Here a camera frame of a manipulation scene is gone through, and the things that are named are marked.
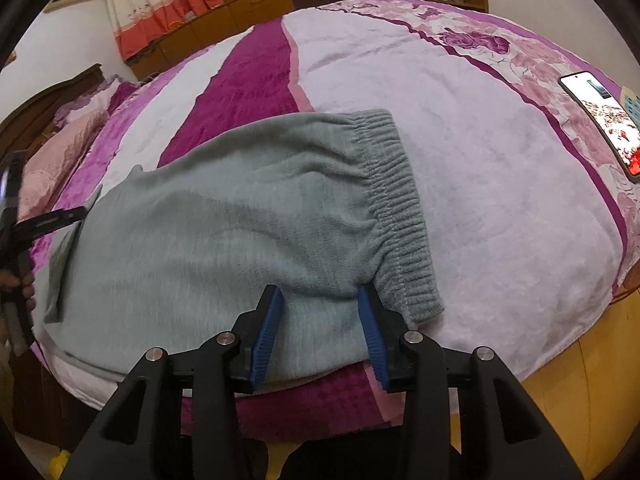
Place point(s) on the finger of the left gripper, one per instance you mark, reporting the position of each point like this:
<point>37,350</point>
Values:
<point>48,223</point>

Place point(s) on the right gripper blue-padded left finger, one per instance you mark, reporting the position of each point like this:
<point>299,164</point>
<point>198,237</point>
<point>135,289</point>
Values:
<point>256,331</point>

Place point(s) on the purple ruffled pillow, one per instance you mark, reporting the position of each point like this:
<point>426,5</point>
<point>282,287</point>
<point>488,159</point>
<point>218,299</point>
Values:
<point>105,98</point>

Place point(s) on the smartphone with lit screen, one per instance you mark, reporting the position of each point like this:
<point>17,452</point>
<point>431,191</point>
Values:
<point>615,125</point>

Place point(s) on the grey knit pants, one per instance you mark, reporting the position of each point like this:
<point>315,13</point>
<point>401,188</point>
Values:
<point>315,204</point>

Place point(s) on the pink purple striped bedspread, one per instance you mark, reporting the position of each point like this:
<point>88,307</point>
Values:
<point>531,221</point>

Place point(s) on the folded pink quilt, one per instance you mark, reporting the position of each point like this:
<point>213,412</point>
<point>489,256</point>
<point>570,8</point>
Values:
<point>47,172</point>

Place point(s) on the person's left hand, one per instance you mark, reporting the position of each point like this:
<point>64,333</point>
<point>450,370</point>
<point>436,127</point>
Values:
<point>23,285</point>

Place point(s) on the dark wooden headboard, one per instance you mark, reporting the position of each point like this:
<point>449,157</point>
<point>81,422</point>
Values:
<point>32,123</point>

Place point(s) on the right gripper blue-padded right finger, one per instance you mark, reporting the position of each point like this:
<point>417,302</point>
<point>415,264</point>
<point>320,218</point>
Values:
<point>382,330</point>

